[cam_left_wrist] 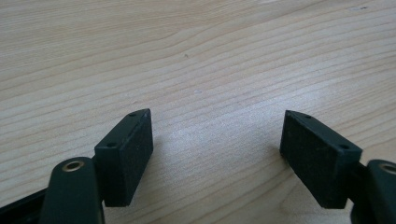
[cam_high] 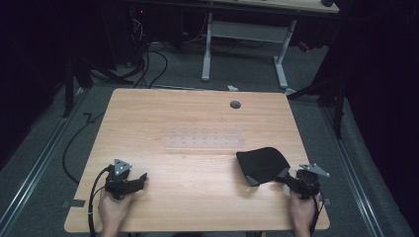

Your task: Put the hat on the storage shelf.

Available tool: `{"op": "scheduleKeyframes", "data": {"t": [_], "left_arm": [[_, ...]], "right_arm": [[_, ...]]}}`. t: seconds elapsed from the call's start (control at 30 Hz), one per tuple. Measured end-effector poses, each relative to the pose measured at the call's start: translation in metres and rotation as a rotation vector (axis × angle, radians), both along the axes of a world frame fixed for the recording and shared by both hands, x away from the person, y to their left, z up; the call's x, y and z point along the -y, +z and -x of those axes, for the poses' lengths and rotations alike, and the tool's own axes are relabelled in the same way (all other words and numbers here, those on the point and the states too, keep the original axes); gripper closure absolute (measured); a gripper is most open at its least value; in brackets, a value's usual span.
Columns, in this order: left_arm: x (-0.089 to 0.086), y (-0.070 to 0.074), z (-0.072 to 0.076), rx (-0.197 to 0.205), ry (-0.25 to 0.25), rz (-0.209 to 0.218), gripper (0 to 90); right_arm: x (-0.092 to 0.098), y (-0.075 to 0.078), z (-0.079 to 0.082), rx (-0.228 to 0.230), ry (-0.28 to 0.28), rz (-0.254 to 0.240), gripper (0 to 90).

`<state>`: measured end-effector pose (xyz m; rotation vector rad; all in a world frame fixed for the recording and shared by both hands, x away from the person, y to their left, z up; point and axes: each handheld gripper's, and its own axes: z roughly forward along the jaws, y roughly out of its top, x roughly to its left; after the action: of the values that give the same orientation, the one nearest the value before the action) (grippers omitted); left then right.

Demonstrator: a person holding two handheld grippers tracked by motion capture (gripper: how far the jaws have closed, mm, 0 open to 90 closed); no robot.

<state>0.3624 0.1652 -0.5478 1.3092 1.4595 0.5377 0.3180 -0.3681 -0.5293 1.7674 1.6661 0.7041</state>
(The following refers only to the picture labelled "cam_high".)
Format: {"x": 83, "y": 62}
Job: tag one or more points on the white paper scrap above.
{"x": 232, "y": 88}

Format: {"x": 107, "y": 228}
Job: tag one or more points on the black metal stand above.
{"x": 336, "y": 98}
{"x": 70, "y": 85}

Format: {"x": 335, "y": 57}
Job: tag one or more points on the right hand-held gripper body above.
{"x": 308, "y": 182}

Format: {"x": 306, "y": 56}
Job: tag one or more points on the grey tape strip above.
{"x": 74, "y": 203}

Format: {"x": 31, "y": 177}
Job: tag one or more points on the person's left hand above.
{"x": 113, "y": 210}

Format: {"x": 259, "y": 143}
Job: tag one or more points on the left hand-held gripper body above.
{"x": 118, "y": 182}

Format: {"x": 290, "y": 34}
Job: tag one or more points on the dark computer tower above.
{"x": 126, "y": 36}

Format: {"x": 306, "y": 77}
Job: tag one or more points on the clear plastic tray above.
{"x": 204, "y": 140}

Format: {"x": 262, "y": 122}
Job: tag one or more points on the black cloth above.
{"x": 262, "y": 164}

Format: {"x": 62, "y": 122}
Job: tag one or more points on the grey metal floor rail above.
{"x": 36, "y": 168}
{"x": 351, "y": 171}

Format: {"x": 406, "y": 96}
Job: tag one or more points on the red object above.
{"x": 303, "y": 46}

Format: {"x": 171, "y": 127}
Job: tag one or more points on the person's right hand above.
{"x": 301, "y": 214}

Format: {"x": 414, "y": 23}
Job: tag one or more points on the dark round table grommet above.
{"x": 235, "y": 104}

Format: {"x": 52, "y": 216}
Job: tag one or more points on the white metal desk frame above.
{"x": 245, "y": 32}

